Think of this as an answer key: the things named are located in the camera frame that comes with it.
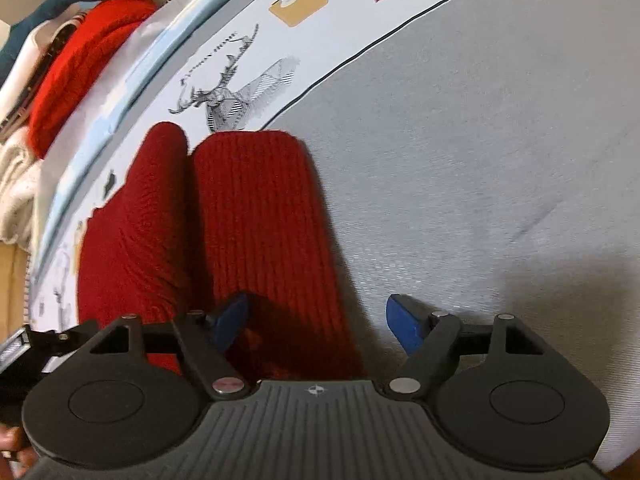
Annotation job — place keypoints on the dark red knit sweater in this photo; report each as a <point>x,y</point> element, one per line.
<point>260,220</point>

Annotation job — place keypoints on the person's left hand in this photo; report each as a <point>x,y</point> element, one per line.
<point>11,447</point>

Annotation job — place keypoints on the printed bed sheet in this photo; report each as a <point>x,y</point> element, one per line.
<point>450,150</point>

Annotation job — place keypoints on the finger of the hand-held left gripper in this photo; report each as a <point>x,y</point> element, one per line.
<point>62,342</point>

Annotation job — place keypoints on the bright red knit garment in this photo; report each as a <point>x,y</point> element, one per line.
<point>85,65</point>

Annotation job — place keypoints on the cream fluffy cloth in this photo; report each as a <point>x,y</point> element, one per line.
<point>20,185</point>

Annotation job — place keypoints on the white striped garment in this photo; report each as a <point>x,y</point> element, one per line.
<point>27,60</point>

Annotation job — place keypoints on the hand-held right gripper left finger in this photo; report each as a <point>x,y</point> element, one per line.
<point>231,317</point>

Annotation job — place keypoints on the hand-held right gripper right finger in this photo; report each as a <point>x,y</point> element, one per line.
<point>406,326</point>

